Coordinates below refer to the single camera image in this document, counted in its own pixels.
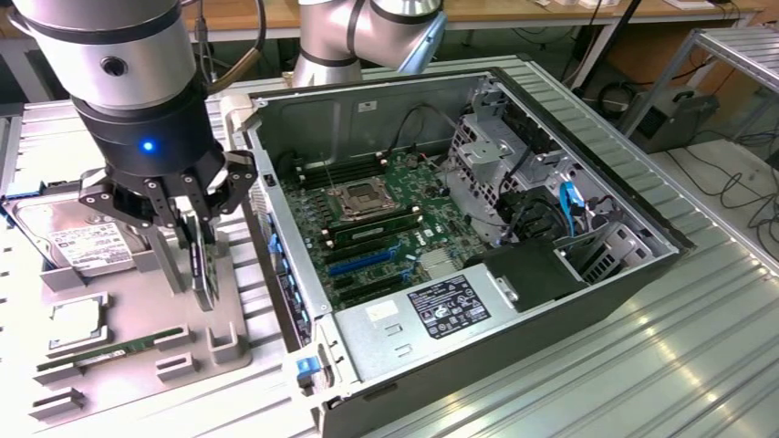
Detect black RAM slot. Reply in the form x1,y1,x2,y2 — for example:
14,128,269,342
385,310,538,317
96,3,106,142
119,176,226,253
299,159,389,179
322,212,422,235
301,164,391,184
319,205,419,229
303,171,395,190
327,228,425,251
297,153,386,172

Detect thin black wire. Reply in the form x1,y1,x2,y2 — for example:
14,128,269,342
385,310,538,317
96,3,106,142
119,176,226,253
386,103,455,159

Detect blue expansion slot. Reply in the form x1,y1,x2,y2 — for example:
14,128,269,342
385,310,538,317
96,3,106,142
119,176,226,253
327,254,401,277

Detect black open PC case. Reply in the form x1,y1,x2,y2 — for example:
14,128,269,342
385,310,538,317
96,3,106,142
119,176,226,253
218,66,699,438

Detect small silver heatsink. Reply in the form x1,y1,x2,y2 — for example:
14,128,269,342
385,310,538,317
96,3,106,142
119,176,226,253
419,253,462,277

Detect silver hard disk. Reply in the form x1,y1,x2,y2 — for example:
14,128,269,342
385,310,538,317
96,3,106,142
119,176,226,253
3,199,154,279

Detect long black expansion slot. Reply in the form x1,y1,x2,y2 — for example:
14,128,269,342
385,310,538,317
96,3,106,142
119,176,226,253
325,242,397,267

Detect silver CPU chip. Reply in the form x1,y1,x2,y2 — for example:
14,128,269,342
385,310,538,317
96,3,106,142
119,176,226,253
48,303,106,347

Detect coiled black cable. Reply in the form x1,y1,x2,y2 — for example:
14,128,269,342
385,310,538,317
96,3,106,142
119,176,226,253
598,80,638,116

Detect blue data wire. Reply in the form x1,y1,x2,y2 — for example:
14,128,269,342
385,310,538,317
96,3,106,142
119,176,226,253
557,180,587,241

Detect grey parts rack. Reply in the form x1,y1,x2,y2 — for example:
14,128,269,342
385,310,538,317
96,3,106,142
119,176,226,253
27,214,255,423

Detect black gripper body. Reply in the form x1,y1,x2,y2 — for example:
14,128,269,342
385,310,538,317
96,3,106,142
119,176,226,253
72,87,230,215

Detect green RAM stick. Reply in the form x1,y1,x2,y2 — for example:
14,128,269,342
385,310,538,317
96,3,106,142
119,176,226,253
331,222,423,244
35,327,185,371

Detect aluminium frame table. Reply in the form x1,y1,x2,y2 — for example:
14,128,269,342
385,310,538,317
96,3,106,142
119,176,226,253
619,26,779,138

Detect green motherboard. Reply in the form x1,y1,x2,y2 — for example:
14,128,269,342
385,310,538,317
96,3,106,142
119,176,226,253
277,152,489,316

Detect silver disk bay cage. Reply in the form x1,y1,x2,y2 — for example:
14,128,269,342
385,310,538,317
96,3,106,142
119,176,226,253
447,111,550,215

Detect black floor cables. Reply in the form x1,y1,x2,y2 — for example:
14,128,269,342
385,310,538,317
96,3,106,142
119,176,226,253
685,130,779,230

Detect black plastic air shroud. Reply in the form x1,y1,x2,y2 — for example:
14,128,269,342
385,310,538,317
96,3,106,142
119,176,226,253
466,239,590,314

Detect black power wire bundle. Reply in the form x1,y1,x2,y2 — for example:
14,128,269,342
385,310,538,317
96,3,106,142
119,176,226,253
497,188,569,244

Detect silver power supply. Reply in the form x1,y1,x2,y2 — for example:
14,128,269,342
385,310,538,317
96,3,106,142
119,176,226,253
331,268,525,385

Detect wooden desk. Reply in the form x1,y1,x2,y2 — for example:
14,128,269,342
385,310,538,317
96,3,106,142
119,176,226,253
182,0,766,34

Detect black CPU socket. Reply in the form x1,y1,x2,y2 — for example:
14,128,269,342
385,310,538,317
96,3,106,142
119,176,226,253
326,176,393,224

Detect black robot cable hose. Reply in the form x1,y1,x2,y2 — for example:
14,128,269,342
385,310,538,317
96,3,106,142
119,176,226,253
193,0,271,99

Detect grey equipment box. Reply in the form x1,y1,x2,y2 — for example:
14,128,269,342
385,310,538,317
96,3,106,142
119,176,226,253
633,85,723,154

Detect short black expansion slot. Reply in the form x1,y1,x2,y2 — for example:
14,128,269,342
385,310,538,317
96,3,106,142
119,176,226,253
337,277,398,303

